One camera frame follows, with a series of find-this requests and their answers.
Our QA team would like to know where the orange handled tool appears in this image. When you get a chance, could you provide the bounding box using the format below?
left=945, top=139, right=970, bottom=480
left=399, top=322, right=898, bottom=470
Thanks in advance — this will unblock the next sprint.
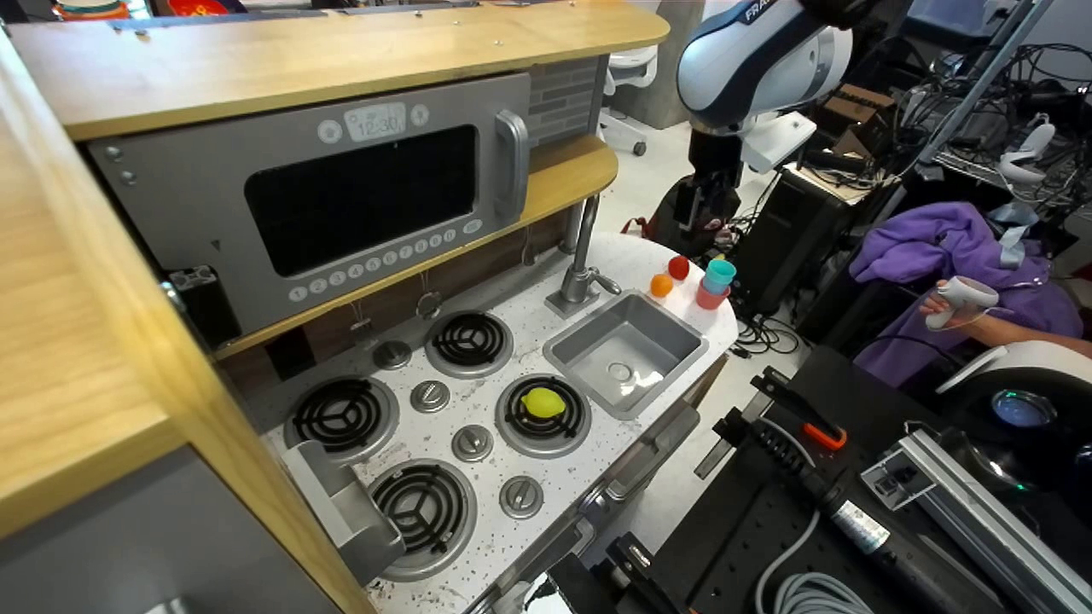
left=750, top=368, right=849, bottom=453

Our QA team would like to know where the grey toy microwave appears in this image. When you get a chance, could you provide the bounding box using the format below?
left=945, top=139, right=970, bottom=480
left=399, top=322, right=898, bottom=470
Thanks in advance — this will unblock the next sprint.
left=87, top=73, right=532, bottom=333

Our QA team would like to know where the small orange toy ball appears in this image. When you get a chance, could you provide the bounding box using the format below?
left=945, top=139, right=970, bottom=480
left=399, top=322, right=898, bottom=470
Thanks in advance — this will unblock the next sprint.
left=647, top=271, right=676, bottom=301

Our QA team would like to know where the purple cloth jacket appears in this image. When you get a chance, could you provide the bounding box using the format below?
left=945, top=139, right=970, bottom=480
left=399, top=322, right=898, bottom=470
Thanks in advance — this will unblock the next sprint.
left=849, top=201, right=1080, bottom=386

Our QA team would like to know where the silver aluminium rail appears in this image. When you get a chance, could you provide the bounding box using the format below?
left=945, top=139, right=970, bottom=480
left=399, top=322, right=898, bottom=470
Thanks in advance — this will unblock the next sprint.
left=894, top=428, right=1092, bottom=614

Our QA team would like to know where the grey coiled cable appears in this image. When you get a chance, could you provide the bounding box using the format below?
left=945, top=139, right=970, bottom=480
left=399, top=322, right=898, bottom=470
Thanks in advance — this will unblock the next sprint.
left=750, top=504, right=877, bottom=614

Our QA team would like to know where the person's forearm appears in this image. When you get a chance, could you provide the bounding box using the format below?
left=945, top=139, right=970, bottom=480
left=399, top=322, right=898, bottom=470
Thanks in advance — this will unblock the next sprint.
left=967, top=312, right=1092, bottom=359

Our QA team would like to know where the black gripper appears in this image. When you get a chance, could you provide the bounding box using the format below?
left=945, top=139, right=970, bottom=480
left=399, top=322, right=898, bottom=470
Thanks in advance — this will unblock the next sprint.
left=676, top=133, right=739, bottom=251

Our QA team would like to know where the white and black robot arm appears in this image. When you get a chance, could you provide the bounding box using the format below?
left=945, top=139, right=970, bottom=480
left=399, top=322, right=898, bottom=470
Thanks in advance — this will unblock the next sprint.
left=644, top=0, right=879, bottom=254

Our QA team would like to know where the wooden toy kitchen shelf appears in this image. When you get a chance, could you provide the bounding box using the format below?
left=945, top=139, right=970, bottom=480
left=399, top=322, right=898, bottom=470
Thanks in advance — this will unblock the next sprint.
left=5, top=0, right=669, bottom=139

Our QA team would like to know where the person's hand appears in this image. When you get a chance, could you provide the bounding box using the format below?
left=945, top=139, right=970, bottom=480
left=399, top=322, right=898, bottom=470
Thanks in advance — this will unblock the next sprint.
left=919, top=293, right=987, bottom=332

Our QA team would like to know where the white handheld controller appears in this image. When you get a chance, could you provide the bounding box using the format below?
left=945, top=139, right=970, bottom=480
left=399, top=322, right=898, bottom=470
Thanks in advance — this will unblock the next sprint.
left=930, top=277, right=1001, bottom=311

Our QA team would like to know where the black coil burner back right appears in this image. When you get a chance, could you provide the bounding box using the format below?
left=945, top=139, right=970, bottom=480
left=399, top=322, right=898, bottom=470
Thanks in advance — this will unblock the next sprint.
left=423, top=311, right=510, bottom=377

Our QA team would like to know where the black coil burner front right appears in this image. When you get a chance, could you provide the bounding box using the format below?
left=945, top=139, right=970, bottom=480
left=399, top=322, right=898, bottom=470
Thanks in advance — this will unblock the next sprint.
left=494, top=375, right=591, bottom=457

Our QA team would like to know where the small red toy ball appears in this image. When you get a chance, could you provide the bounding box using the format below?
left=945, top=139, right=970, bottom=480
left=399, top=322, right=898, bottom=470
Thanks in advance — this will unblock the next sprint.
left=664, top=254, right=692, bottom=284

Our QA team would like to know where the yellow toy lemon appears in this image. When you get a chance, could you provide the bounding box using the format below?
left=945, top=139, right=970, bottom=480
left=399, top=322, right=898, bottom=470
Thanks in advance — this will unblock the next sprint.
left=523, top=386, right=566, bottom=418

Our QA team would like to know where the black coil burner back left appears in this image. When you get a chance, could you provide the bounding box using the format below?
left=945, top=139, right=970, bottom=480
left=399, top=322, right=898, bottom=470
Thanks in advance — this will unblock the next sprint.
left=287, top=377, right=399, bottom=453

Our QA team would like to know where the black coil burner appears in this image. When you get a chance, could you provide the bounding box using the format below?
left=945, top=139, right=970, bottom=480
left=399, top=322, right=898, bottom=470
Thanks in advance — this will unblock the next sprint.
left=369, top=461, right=476, bottom=578
left=423, top=311, right=510, bottom=377
left=287, top=377, right=399, bottom=453
left=494, top=375, right=591, bottom=457

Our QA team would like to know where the grey toy faucet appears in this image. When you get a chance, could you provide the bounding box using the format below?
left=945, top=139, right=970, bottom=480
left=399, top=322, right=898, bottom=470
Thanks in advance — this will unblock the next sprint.
left=547, top=193, right=618, bottom=317

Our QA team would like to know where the black coil burner front left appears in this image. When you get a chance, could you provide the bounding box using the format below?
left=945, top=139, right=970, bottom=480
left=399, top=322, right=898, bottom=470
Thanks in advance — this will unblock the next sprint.
left=369, top=461, right=476, bottom=578

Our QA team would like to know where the grey toy sink basin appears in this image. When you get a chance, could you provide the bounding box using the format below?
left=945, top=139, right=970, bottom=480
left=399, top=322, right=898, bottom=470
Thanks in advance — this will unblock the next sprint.
left=547, top=293, right=703, bottom=418

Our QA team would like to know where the black backpack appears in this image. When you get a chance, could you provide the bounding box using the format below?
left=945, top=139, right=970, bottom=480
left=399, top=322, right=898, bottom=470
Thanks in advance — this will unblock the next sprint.
left=634, top=173, right=717, bottom=262

